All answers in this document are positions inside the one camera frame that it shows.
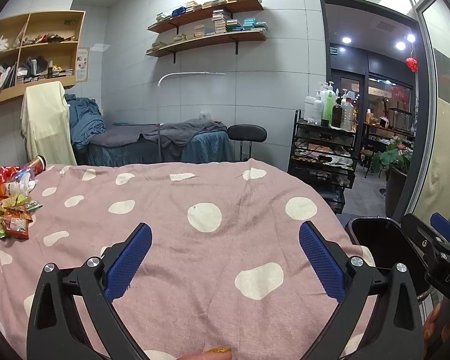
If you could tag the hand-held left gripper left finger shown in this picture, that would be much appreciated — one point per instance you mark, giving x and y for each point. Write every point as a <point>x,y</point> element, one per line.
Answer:
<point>129,262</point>

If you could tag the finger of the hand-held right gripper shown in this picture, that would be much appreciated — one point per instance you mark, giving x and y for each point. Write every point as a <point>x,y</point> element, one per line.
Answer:
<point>444,228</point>
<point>420,232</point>

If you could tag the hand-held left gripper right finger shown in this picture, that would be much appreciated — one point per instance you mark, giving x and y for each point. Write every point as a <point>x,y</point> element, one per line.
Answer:
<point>322,262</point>

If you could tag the black trash bin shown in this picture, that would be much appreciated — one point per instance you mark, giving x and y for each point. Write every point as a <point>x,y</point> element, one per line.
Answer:
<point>375,240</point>

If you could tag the person's right hand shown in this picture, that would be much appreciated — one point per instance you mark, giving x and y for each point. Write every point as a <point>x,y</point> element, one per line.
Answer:
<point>432,322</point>

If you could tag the person's left hand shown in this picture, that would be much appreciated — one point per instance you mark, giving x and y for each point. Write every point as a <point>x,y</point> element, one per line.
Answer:
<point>206,355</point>

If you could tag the potted plant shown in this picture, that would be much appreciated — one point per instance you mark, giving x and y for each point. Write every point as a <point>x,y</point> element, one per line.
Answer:
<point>392,161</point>

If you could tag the pink polka dot blanket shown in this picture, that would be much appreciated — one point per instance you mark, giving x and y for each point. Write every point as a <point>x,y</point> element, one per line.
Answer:
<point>210,270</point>

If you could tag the black trolley cart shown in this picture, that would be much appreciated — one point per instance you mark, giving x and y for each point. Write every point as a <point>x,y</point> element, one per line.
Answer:
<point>322,172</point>

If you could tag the massage bed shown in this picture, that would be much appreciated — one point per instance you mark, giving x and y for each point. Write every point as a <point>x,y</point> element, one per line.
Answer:
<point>127,146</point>

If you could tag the white helmet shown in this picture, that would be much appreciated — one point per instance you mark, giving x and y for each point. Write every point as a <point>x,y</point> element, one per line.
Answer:
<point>384,122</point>

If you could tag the pile of snack packets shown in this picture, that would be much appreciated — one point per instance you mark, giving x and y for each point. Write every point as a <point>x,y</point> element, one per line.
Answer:
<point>13,213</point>

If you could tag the red snack can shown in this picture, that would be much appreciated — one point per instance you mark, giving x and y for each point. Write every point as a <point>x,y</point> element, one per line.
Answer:
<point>35,165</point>

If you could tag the clear plastic bottle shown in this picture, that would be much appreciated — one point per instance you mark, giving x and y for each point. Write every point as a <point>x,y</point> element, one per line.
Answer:
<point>347,114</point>

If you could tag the grey blanket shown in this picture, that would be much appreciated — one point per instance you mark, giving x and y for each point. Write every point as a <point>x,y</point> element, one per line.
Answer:
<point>187,131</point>

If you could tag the dark brown bottle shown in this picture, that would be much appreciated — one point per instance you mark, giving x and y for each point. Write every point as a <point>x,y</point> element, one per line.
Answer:
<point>336,112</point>

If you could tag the blue bedding pile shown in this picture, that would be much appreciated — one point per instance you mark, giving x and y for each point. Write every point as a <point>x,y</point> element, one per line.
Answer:
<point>84,120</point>

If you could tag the black chair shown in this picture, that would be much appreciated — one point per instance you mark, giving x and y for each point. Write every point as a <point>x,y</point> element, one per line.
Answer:
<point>247,133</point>

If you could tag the white pump bottle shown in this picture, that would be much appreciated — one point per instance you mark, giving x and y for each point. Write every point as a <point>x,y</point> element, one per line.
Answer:
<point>315,110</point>

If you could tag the green pump bottle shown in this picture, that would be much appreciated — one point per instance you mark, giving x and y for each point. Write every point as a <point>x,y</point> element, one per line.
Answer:
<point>329,103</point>

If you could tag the glass double door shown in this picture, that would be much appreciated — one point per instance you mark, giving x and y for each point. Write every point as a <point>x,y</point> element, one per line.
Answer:
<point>350,82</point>

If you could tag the cream towel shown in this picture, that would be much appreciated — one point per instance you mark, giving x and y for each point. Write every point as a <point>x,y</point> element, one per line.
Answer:
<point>45,120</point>

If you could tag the red hanging ornament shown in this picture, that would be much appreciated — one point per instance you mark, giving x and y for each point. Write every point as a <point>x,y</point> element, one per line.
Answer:
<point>411,64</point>

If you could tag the row of flat boxes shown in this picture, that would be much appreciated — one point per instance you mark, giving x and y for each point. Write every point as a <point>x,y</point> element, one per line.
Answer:
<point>60,72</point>

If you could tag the dark folded cloth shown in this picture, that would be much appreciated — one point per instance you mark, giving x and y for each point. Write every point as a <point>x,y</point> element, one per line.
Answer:
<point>37,65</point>

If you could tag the wooden cubby shelf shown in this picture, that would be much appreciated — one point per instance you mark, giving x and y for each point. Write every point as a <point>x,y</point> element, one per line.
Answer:
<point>80,30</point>

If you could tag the dark grey door frame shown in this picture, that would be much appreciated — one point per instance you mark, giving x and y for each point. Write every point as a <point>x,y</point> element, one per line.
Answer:
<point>324,63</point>

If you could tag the wall poster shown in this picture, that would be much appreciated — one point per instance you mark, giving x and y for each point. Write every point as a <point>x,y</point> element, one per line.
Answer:
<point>82,63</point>

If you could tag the wooden wall shelf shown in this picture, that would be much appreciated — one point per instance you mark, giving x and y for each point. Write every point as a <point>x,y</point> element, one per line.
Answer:
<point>240,8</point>
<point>247,36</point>

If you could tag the wall shelves with books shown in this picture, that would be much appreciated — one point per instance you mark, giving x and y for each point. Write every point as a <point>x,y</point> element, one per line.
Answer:
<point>221,20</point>

